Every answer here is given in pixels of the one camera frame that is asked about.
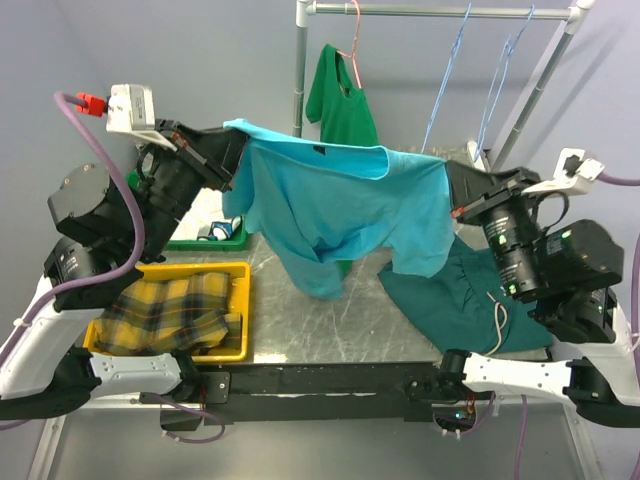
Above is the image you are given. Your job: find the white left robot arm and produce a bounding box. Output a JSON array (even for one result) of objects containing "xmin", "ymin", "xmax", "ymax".
[{"xmin": 1, "ymin": 120, "xmax": 249, "ymax": 423}]

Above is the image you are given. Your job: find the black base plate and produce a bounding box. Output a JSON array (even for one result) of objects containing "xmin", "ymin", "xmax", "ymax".
[{"xmin": 139, "ymin": 362, "xmax": 476, "ymax": 434}]

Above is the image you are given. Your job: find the dark teal garment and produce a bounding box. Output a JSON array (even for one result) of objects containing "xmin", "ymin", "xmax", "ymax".
[{"xmin": 378, "ymin": 238, "xmax": 552, "ymax": 356}]

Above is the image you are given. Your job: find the light blue t shirt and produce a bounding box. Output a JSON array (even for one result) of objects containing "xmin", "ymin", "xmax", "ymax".
[{"xmin": 223, "ymin": 118, "xmax": 454, "ymax": 299}]

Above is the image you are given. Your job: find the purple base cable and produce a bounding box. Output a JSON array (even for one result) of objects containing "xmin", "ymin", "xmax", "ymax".
[
  {"xmin": 142, "ymin": 392, "xmax": 226, "ymax": 445},
  {"xmin": 439, "ymin": 389, "xmax": 496, "ymax": 441}
]

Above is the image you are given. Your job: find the green plastic tray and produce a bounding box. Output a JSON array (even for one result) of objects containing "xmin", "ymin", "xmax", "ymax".
[{"xmin": 127, "ymin": 172, "xmax": 251, "ymax": 252}]

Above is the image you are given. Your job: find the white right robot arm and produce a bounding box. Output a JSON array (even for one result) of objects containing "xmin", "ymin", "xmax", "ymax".
[{"xmin": 437, "ymin": 153, "xmax": 639, "ymax": 429}]

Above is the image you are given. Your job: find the pink wire hanger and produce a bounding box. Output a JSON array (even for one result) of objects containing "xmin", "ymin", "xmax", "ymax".
[{"xmin": 337, "ymin": 0, "xmax": 362, "ymax": 89}]

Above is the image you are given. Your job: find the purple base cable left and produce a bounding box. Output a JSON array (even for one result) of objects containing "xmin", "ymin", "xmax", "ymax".
[{"xmin": 142, "ymin": 392, "xmax": 226, "ymax": 445}]

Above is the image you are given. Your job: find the blue white small item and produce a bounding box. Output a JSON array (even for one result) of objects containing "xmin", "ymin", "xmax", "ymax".
[{"xmin": 196, "ymin": 216, "xmax": 242, "ymax": 241}]

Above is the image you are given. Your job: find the yellow plastic bin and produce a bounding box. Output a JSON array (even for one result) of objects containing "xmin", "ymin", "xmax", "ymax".
[{"xmin": 83, "ymin": 262, "xmax": 251, "ymax": 363}]

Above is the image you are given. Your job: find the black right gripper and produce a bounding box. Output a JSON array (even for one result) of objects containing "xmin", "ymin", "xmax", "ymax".
[{"xmin": 439, "ymin": 157, "xmax": 541, "ymax": 295}]

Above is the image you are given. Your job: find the green t shirt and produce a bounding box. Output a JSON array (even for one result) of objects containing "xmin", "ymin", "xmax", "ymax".
[{"xmin": 304, "ymin": 43, "xmax": 379, "ymax": 281}]

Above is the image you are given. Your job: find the white shirt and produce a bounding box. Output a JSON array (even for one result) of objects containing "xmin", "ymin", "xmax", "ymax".
[{"xmin": 171, "ymin": 189, "xmax": 225, "ymax": 241}]

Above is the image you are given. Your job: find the grey white clothes rack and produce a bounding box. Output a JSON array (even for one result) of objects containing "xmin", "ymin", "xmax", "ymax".
[{"xmin": 292, "ymin": 1, "xmax": 595, "ymax": 169}]

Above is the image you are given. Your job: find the blue wire hanger left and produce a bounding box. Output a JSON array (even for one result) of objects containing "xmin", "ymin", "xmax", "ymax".
[{"xmin": 420, "ymin": 3, "xmax": 473, "ymax": 154}]

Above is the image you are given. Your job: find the blue wire hanger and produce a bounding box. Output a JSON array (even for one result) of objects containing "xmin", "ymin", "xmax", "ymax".
[
  {"xmin": 471, "ymin": 4, "xmax": 536, "ymax": 166},
  {"xmin": 420, "ymin": 3, "xmax": 473, "ymax": 154}
]

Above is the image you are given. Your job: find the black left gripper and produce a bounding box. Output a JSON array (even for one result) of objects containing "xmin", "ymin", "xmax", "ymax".
[{"xmin": 127, "ymin": 117, "xmax": 254, "ymax": 259}]

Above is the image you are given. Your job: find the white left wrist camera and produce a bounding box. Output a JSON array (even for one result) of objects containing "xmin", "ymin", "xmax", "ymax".
[{"xmin": 75, "ymin": 83, "xmax": 174, "ymax": 149}]

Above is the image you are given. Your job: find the blue wire hanger right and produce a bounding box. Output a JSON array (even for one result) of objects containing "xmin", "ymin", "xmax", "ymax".
[{"xmin": 471, "ymin": 4, "xmax": 536, "ymax": 166}]

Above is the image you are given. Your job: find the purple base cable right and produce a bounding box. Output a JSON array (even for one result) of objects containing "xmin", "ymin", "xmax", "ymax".
[{"xmin": 439, "ymin": 389, "xmax": 496, "ymax": 441}]

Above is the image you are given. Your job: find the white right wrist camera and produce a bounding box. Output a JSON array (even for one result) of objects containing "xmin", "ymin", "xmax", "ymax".
[{"xmin": 523, "ymin": 148, "xmax": 604, "ymax": 197}]

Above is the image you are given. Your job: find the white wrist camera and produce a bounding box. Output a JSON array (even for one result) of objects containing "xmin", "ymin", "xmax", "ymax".
[
  {"xmin": 523, "ymin": 148, "xmax": 604, "ymax": 197},
  {"xmin": 75, "ymin": 83, "xmax": 174, "ymax": 149}
]

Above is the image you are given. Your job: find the yellow plaid cloth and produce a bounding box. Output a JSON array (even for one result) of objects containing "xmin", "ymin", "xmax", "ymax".
[{"xmin": 94, "ymin": 272, "xmax": 243, "ymax": 356}]

